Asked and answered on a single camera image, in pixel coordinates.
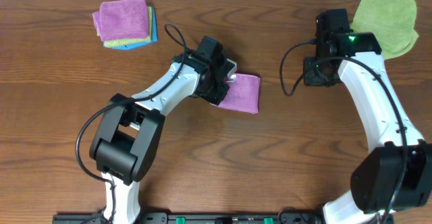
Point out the folded blue cloth in stack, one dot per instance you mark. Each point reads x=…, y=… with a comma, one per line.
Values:
x=133, y=43

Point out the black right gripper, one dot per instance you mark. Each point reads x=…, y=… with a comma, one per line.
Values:
x=309, y=77

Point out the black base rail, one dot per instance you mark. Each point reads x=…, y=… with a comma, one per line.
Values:
x=164, y=218

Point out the folded purple cloth on stack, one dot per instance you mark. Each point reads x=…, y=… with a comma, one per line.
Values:
x=122, y=19

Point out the purple microfiber cloth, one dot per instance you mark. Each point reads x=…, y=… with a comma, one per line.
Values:
x=243, y=94

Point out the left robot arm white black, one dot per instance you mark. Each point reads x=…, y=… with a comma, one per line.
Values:
x=127, y=139

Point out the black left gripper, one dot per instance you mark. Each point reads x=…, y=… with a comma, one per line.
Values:
x=223, y=90

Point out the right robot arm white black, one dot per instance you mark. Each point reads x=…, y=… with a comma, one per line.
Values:
x=396, y=174

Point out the white cloth label tag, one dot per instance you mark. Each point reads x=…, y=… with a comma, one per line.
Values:
x=232, y=78

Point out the folded yellow-green cloth in stack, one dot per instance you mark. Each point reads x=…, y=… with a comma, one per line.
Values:
x=120, y=25

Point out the green microfiber cloth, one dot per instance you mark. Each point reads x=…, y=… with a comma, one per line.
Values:
x=391, y=21

